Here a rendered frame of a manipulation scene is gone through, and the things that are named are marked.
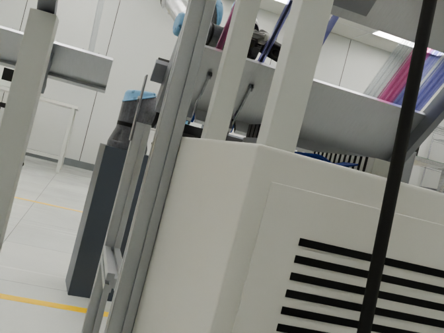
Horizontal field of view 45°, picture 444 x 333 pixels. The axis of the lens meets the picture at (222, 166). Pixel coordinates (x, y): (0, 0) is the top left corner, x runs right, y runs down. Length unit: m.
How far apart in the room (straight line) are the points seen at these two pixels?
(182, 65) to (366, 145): 0.80
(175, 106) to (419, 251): 0.48
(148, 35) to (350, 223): 7.71
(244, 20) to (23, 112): 0.67
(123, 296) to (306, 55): 0.54
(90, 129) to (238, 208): 7.54
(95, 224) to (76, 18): 6.33
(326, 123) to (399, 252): 0.96
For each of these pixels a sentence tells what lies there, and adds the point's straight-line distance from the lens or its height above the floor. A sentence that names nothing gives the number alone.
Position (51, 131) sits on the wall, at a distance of 8.02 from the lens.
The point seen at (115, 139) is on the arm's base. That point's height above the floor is 0.58.
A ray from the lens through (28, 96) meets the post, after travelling 1.29.
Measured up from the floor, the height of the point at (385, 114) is 0.82.
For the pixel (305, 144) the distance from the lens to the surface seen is 1.50.
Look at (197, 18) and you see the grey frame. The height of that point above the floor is 0.81.
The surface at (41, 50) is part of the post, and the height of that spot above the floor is 0.74.
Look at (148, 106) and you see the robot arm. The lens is 2.02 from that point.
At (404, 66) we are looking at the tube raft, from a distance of 1.42.
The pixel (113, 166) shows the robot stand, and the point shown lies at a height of 0.48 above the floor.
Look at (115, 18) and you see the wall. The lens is 8.17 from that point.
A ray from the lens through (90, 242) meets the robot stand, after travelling 2.00.
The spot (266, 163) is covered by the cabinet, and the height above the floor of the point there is 0.60.
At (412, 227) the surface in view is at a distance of 0.55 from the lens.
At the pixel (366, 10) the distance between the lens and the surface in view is 1.24.
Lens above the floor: 0.60
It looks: level
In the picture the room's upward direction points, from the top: 14 degrees clockwise
